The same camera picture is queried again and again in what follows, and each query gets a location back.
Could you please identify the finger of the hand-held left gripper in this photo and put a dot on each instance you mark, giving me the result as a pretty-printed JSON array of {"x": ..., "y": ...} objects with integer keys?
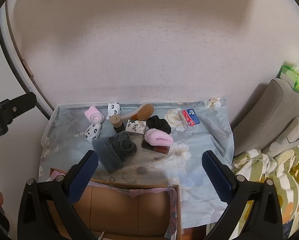
[{"x": 17, "y": 106}]

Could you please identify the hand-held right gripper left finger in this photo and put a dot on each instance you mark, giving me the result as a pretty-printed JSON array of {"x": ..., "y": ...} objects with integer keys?
[{"x": 83, "y": 177}]

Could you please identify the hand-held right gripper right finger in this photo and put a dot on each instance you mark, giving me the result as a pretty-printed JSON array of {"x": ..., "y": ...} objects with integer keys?
[{"x": 218, "y": 177}]

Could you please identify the brown fuzzy sock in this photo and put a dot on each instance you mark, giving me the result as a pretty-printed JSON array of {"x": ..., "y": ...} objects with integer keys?
[{"x": 145, "y": 112}]

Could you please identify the blue-grey floral cloth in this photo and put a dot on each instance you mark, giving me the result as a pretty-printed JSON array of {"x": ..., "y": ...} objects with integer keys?
[{"x": 189, "y": 160}]

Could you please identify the grey fuzzy sock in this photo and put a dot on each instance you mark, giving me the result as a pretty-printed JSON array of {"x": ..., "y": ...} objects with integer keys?
[{"x": 112, "y": 152}]

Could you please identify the beige door latch plate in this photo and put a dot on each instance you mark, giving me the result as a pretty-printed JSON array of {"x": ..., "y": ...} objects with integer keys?
[{"x": 27, "y": 67}]

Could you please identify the white spotted sock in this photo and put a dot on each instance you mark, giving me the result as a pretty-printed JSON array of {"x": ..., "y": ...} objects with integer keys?
[
  {"x": 93, "y": 132},
  {"x": 114, "y": 109}
]

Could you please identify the cardboard box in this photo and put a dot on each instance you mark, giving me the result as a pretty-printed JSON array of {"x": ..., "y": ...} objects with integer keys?
[{"x": 127, "y": 212}]

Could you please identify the dark red rectangular box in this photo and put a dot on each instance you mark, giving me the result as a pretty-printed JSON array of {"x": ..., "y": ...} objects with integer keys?
[{"x": 162, "y": 150}]

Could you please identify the pink rolled sock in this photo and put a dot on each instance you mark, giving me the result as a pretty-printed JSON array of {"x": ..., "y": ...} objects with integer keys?
[{"x": 94, "y": 115}]

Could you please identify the brown capped bottle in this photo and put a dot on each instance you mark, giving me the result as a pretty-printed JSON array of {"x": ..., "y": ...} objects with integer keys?
[{"x": 115, "y": 121}]

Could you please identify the clear floss pick box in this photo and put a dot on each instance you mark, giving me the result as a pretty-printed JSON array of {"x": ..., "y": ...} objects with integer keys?
[{"x": 189, "y": 118}]

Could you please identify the green yellow floral blanket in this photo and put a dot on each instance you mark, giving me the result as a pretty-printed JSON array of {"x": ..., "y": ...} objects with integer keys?
[{"x": 289, "y": 180}]

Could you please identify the white printed box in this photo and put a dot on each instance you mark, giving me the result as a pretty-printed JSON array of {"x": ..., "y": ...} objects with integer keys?
[{"x": 135, "y": 127}]

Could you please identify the pink fuzzy sock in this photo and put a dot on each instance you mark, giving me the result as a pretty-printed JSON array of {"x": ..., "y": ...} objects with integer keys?
[{"x": 157, "y": 137}]

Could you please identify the grey cushion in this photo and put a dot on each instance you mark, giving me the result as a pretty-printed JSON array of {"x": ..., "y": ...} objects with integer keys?
[{"x": 264, "y": 120}]

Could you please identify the black scrunchie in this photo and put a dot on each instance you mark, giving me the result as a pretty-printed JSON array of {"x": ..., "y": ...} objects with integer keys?
[{"x": 159, "y": 123}]

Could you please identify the white pillow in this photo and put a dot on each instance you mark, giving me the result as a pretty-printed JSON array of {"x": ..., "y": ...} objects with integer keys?
[{"x": 292, "y": 132}]

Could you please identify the green plastic bag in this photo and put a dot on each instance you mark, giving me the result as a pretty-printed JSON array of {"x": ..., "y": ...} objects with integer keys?
[{"x": 289, "y": 72}]

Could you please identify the dark door frame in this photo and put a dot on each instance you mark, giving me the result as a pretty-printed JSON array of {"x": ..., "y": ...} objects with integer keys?
[{"x": 0, "y": 40}]

